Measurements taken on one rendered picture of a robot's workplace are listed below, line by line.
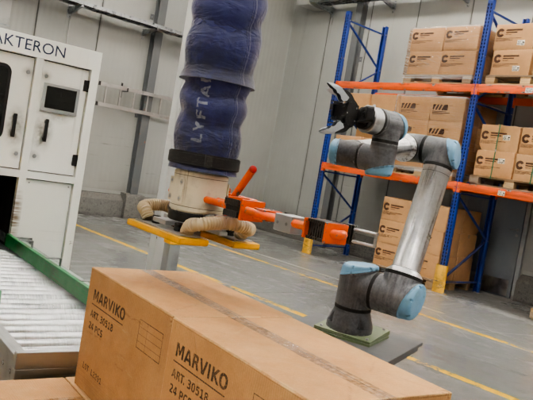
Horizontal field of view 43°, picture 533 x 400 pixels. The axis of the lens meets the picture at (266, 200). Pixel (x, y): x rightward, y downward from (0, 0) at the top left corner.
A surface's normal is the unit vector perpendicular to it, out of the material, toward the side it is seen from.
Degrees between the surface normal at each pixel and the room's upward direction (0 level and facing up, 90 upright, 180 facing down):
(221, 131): 74
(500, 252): 90
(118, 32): 90
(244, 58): 99
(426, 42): 90
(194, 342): 90
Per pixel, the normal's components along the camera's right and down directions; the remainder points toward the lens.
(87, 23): 0.66, 0.15
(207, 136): 0.01, -0.14
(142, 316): -0.80, -0.11
